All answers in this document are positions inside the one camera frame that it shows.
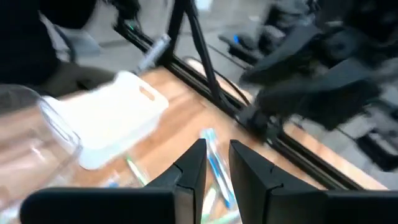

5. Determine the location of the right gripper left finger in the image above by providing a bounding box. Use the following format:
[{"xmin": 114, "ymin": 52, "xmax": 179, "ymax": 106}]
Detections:
[{"xmin": 20, "ymin": 139, "xmax": 208, "ymax": 224}]

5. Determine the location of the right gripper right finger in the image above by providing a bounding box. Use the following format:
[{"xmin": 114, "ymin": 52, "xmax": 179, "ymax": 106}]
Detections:
[{"xmin": 229, "ymin": 139, "xmax": 398, "ymax": 224}]

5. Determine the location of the green toothbrush in wrapper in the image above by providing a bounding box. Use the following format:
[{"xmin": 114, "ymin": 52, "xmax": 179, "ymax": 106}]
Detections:
[{"xmin": 125, "ymin": 154, "xmax": 150, "ymax": 187}]

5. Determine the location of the white plastic bin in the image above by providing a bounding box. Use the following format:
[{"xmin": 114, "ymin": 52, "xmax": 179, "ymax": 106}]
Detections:
[{"xmin": 41, "ymin": 70, "xmax": 170, "ymax": 171}]

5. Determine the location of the clear plastic bin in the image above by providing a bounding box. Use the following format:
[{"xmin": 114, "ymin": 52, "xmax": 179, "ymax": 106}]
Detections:
[{"xmin": 0, "ymin": 83, "xmax": 84, "ymax": 224}]

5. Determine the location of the person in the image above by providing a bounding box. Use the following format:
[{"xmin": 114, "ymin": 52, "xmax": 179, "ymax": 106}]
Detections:
[{"xmin": 0, "ymin": 0, "xmax": 142, "ymax": 98}]

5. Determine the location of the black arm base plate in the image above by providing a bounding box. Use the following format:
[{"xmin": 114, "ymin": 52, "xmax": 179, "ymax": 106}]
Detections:
[{"xmin": 234, "ymin": 104, "xmax": 282, "ymax": 146}]

